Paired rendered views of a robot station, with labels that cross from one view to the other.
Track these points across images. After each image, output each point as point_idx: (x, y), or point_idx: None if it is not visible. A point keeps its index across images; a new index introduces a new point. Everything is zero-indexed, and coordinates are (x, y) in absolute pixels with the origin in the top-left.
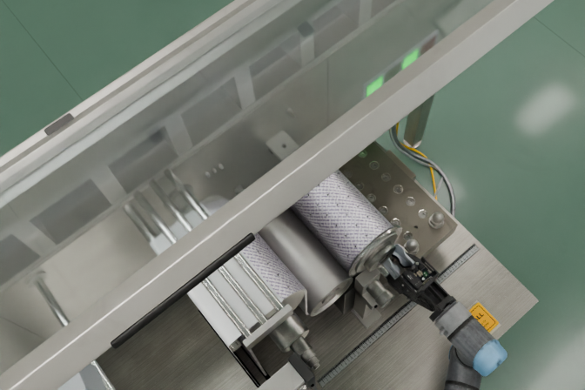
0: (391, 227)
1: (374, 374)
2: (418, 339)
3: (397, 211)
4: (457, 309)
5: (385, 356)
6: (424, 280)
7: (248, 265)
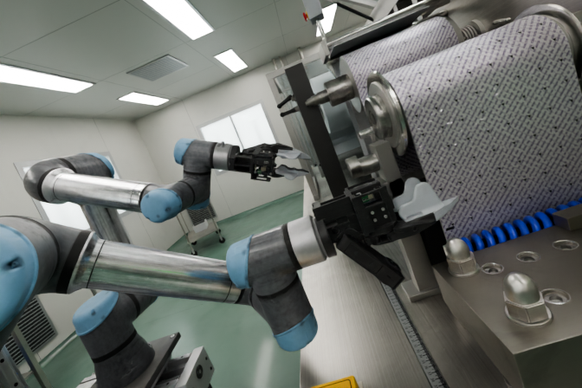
0: (391, 85)
1: (353, 286)
2: (364, 330)
3: (561, 261)
4: (303, 222)
5: (365, 296)
6: (356, 196)
7: (363, 26)
